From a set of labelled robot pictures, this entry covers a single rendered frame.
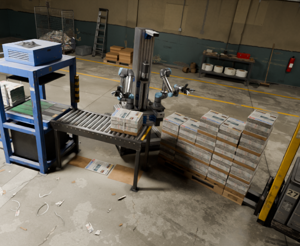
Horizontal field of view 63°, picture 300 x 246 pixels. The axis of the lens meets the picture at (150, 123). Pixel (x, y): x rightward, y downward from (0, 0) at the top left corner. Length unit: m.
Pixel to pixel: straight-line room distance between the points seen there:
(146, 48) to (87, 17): 7.57
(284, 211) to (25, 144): 3.57
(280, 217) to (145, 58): 2.90
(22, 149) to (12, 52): 1.41
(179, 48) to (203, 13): 1.48
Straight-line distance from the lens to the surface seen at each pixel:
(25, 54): 3.51
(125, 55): 9.65
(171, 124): 3.73
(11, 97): 4.18
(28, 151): 4.05
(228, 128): 3.36
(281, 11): 10.08
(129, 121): 3.20
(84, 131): 3.42
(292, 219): 3.58
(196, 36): 10.03
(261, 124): 3.23
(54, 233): 3.21
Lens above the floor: 2.47
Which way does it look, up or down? 27 degrees down
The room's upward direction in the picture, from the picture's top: 7 degrees clockwise
